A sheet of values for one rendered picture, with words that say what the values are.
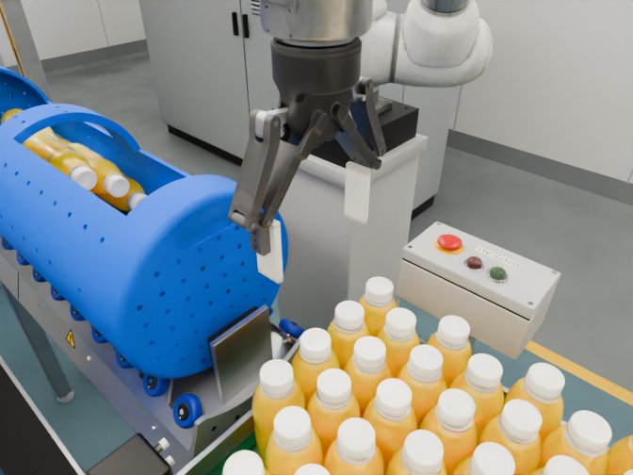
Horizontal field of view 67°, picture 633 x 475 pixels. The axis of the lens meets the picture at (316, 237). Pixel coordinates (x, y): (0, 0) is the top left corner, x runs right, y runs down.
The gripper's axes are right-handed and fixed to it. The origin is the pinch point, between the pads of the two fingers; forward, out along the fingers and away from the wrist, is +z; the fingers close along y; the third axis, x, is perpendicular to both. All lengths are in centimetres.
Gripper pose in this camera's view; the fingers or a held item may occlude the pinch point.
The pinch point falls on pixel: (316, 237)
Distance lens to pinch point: 51.1
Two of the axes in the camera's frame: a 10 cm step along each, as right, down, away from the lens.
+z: 0.0, 8.1, 5.8
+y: -6.7, 4.3, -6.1
